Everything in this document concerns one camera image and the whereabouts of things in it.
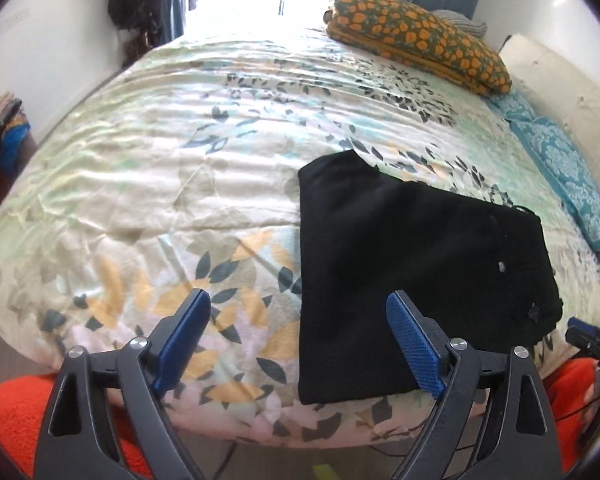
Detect leaf print bedspread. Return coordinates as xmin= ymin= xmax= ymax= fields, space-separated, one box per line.
xmin=0 ymin=25 xmax=600 ymax=448

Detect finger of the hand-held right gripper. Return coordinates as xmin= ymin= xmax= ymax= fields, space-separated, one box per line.
xmin=566 ymin=316 xmax=600 ymax=362

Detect black pants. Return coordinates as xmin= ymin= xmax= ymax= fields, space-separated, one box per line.
xmin=297 ymin=149 xmax=565 ymax=406

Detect teal damask pillow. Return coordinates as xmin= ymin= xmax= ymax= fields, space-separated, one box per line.
xmin=485 ymin=91 xmax=537 ymax=122

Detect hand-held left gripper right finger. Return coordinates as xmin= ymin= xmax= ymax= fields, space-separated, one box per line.
xmin=386 ymin=290 xmax=563 ymax=480

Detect white cushion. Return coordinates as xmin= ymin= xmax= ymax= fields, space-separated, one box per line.
xmin=499 ymin=34 xmax=600 ymax=196

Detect black cable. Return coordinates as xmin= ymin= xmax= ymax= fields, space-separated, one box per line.
xmin=554 ymin=360 xmax=600 ymax=423

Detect teal damask blanket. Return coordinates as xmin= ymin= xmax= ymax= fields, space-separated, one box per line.
xmin=509 ymin=116 xmax=600 ymax=252

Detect stack of folded clothes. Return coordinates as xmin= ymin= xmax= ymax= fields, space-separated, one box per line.
xmin=0 ymin=91 xmax=32 ymax=162

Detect dark hanging bag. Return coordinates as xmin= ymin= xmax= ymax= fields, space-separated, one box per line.
xmin=107 ymin=0 xmax=199 ymax=67

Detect orange fuzzy cloth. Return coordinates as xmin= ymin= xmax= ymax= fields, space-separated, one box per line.
xmin=0 ymin=357 xmax=600 ymax=480

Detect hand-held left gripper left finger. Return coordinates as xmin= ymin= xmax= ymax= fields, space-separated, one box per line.
xmin=32 ymin=288 xmax=212 ymax=480

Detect grey knit cloth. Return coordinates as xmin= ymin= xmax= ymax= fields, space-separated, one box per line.
xmin=431 ymin=8 xmax=489 ymax=37

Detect orange floral pillow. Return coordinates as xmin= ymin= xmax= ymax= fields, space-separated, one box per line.
xmin=324 ymin=0 xmax=512 ymax=97

